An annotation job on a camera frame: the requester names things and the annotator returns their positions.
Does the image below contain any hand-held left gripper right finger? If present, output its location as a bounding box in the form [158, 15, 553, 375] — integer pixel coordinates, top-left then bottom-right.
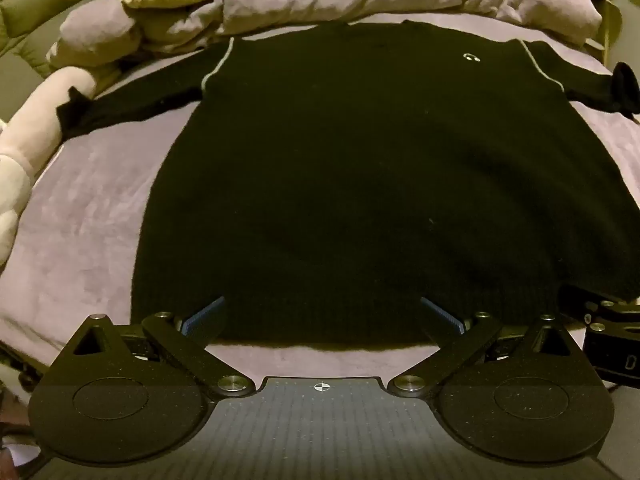
[388, 296, 575, 402]

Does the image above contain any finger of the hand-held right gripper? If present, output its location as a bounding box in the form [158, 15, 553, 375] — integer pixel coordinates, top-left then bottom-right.
[557, 285, 640, 332]

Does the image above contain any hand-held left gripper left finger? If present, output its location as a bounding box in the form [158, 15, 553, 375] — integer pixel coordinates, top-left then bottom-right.
[71, 296, 255, 402]

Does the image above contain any black sweater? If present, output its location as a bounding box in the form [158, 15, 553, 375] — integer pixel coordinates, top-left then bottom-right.
[55, 19, 640, 347]

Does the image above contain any purple bed sheet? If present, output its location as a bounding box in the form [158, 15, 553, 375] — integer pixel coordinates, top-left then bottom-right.
[0, 15, 640, 396]

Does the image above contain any pink long plush toy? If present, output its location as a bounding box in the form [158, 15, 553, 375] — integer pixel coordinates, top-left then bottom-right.
[0, 66, 98, 268]

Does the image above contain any wooden nightstand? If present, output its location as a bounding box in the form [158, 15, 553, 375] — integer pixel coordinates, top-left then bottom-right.
[567, 0, 627, 68]

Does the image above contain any purple pillow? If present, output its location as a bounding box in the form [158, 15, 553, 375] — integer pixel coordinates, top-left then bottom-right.
[47, 0, 146, 68]

